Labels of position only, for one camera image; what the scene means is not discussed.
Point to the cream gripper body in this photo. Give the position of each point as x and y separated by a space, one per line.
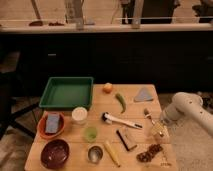
159 129

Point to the silver metal fork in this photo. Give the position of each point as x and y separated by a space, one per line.
148 115

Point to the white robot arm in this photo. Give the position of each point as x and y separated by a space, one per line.
184 104

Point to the small green cup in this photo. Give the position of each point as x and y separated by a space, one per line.
90 134

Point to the small metal cup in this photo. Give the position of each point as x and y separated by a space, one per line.
95 154

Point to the white paper cup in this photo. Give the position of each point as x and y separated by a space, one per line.
79 115

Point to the brown grape bunch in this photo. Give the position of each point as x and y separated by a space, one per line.
150 153

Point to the brown black rectangular block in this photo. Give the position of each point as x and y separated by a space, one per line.
127 139

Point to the grey triangular cloth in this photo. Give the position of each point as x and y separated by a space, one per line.
143 95

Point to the green chili pepper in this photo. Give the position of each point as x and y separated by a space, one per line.
121 100

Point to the yellow corn cob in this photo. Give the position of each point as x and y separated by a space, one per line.
111 151

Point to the orange round fruit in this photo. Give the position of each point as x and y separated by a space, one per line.
108 87

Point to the green plastic tray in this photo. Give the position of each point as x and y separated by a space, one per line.
67 93

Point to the blue sponge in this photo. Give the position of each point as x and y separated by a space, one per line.
52 123

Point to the dark red bowl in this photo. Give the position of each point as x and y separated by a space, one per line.
54 154

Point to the orange plastic bowl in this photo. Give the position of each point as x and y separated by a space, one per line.
42 124

